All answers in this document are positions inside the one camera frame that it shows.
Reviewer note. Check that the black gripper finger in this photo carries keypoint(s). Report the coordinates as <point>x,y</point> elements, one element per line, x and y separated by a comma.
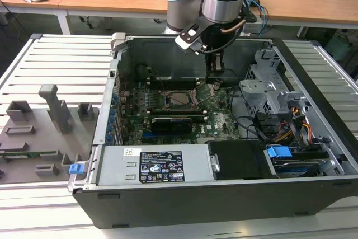
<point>215,62</point>

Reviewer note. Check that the silver CPU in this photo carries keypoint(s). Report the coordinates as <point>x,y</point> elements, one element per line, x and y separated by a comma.
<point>181,99</point>

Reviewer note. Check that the thin metal locking lever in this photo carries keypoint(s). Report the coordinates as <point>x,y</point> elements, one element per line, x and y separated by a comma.
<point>162,84</point>

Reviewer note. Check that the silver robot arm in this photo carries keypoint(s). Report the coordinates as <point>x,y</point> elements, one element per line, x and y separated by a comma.
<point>223,4</point>

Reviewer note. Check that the black RAM slot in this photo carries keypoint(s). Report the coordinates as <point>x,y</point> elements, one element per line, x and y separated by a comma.
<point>173,87</point>
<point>173,79</point>
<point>173,82</point>
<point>200,116</point>
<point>179,112</point>
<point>200,119</point>

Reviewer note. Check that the CPU socket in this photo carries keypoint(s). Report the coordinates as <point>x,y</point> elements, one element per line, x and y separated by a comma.
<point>167,100</point>

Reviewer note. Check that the blue expansion slot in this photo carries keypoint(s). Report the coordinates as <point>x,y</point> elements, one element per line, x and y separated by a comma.
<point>148,138</point>

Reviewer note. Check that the white power strip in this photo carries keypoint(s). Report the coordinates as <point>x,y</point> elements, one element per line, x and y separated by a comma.
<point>251,27</point>

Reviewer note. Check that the metal drive cage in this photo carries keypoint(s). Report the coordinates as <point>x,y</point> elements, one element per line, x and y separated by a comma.
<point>260,88</point>

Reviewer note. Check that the green motherboard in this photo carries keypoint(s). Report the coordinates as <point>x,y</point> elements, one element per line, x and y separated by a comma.
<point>221,121</point>

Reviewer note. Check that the black graphics card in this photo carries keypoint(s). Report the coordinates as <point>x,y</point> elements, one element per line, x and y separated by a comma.
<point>172,125</point>

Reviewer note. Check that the wooden desk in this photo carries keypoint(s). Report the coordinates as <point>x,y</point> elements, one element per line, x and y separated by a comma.
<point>126,1</point>
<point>53,1</point>

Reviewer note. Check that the black plastic shroud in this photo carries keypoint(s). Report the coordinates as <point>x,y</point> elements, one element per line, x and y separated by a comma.
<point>240,160</point>

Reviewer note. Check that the hard disk in blue carrier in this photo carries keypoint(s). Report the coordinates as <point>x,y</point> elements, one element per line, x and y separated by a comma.
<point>279,155</point>

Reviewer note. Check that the teal bin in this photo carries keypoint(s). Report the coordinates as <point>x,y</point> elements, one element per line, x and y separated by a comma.
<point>339,46</point>

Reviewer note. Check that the grey power supply unit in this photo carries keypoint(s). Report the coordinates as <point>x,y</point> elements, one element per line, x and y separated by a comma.
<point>117,166</point>

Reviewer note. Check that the black and grey PC case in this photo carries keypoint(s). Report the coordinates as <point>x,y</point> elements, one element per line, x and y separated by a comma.
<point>195,208</point>

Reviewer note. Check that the blue plastic latch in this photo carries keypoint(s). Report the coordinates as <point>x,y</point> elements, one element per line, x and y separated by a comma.
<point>75,169</point>

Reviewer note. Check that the grey parts rack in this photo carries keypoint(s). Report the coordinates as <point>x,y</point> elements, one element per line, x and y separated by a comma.
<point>42,138</point>

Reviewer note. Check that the green RAM stick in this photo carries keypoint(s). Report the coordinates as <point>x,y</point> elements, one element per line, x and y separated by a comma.
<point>33,154</point>

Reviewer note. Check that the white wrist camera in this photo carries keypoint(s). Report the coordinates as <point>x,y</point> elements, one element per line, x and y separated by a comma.
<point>188,39</point>

